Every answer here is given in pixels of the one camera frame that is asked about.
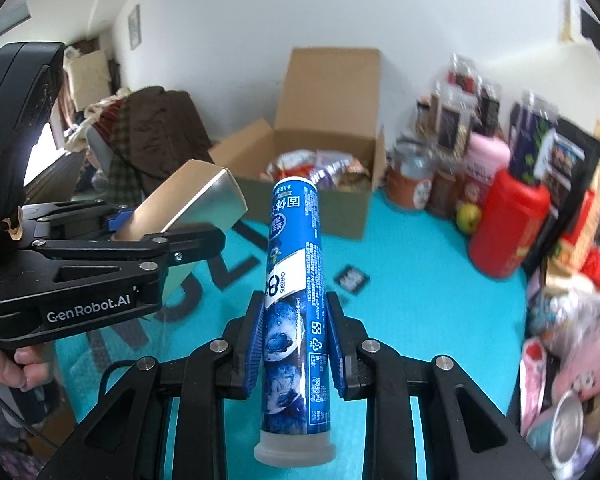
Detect metal cup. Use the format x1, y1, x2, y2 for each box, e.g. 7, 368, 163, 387
525, 390, 588, 471

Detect purple silver snack packet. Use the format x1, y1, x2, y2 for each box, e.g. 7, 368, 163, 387
307, 160, 348, 188

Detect cardboard sheet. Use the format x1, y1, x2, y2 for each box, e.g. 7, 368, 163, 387
67, 49, 112, 113

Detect green gold peanut packet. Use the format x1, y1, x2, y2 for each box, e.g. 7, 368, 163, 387
267, 150, 323, 181

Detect wide jar orange label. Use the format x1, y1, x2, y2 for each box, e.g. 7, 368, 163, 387
385, 137, 438, 211

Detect clear jar red contents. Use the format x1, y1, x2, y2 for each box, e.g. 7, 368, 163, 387
447, 55, 481, 96

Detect brown jacket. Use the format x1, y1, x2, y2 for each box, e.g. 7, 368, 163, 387
125, 89, 216, 206

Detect clear jar purple label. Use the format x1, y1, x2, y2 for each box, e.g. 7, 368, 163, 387
507, 92, 556, 186

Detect black stand-up pouch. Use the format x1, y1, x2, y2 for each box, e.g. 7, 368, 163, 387
522, 117, 600, 273

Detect teal bubble mat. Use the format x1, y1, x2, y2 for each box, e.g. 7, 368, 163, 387
55, 192, 531, 480

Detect pink canister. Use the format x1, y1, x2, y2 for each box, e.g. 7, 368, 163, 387
460, 132, 511, 221

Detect person's left hand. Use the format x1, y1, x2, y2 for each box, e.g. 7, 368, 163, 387
0, 341, 56, 392

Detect cream framed window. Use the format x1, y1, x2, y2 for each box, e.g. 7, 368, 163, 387
560, 0, 600, 61

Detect clear plastic bag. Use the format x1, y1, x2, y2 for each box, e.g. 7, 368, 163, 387
527, 275, 600, 356

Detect wall picture frame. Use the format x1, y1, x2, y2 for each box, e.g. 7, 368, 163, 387
128, 5, 142, 51

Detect red canister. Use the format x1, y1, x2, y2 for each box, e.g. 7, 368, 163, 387
469, 169, 552, 277

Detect small gold carton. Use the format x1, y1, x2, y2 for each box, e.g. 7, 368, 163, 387
114, 159, 248, 311

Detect clear jar black label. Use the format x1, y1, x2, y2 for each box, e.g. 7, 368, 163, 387
477, 80, 503, 138

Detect dark brown jar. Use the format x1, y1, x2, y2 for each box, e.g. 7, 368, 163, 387
426, 165, 463, 220

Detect green apple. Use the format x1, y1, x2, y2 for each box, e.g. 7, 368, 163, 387
455, 203, 482, 233

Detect pink flat packet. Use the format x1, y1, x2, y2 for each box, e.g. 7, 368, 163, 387
520, 337, 548, 433

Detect small spice jar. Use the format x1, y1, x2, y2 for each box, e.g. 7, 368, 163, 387
415, 95, 438, 136

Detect blue tablet tube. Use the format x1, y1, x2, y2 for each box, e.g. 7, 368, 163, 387
254, 176, 338, 465

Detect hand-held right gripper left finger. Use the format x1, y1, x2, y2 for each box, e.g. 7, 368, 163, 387
35, 290, 267, 480

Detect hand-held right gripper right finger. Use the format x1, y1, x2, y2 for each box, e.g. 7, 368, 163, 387
326, 291, 556, 480

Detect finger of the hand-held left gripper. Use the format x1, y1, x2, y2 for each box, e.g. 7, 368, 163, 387
22, 199, 133, 242
30, 225, 227, 292

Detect plaid cloth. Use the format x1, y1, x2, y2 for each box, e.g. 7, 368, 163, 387
100, 105, 141, 206

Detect tall clear grain jar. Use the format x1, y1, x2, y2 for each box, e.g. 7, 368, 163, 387
437, 85, 473, 158

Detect cardboard box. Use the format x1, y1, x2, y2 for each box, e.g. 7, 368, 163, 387
207, 47, 387, 241

